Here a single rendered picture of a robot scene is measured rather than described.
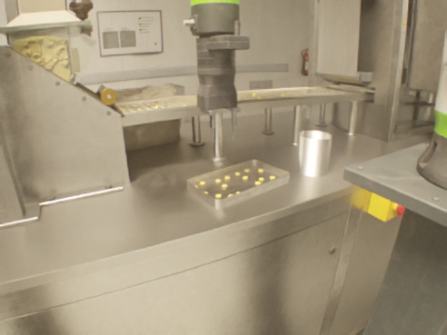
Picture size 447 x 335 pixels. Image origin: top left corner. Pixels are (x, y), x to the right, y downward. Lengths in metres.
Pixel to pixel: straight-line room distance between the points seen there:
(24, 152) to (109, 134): 0.18
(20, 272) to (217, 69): 0.46
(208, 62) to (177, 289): 0.41
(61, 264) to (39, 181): 0.25
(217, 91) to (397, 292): 0.48
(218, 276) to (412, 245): 0.33
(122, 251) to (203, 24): 0.40
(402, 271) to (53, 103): 0.69
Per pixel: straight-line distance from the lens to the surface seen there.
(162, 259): 0.48
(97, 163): 0.65
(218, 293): 0.58
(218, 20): 0.53
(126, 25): 4.50
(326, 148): 0.68
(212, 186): 0.62
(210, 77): 0.55
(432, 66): 1.05
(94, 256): 0.46
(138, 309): 0.54
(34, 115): 0.63
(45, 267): 0.47
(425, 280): 0.50
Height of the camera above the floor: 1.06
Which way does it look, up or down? 22 degrees down
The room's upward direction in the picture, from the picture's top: 1 degrees counter-clockwise
